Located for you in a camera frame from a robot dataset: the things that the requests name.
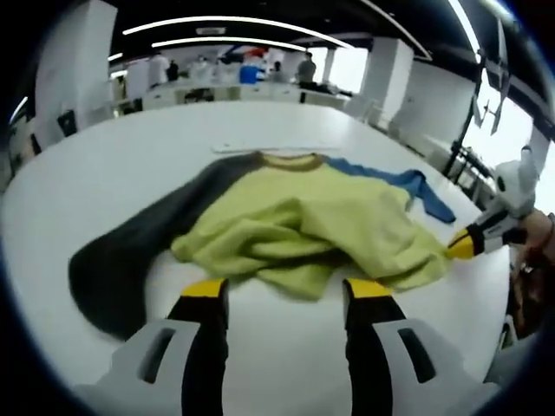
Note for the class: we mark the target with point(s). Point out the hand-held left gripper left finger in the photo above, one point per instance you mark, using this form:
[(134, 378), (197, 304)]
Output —
[(204, 346)]

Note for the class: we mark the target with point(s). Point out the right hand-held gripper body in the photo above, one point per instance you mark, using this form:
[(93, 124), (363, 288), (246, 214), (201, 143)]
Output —
[(518, 186)]

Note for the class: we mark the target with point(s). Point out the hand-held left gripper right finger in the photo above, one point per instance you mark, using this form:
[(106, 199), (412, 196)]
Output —
[(368, 346)]

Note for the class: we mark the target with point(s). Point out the yellow grey blue garment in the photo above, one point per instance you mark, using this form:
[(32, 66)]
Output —
[(303, 216)]

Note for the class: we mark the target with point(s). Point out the person's right hand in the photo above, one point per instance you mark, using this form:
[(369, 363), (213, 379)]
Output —
[(537, 232)]

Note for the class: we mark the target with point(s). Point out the black tripod stand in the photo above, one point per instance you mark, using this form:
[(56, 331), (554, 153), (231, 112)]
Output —
[(463, 130)]

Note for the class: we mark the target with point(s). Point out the person in black t-shirt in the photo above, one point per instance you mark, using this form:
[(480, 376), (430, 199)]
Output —
[(537, 303)]

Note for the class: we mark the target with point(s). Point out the grey chair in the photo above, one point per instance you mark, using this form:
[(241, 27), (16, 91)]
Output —
[(516, 359)]

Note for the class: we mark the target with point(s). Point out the white pillar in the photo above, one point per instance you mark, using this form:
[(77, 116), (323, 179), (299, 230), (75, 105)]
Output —
[(73, 65), (386, 82)]

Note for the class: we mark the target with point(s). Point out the ceiling light strip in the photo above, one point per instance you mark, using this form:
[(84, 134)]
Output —
[(464, 26), (234, 18), (225, 40)]

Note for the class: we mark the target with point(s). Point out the white counter cabinets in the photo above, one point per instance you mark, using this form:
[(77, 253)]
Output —
[(195, 95)]

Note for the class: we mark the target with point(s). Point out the blue storage box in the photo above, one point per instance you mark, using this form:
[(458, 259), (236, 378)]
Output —
[(248, 74)]

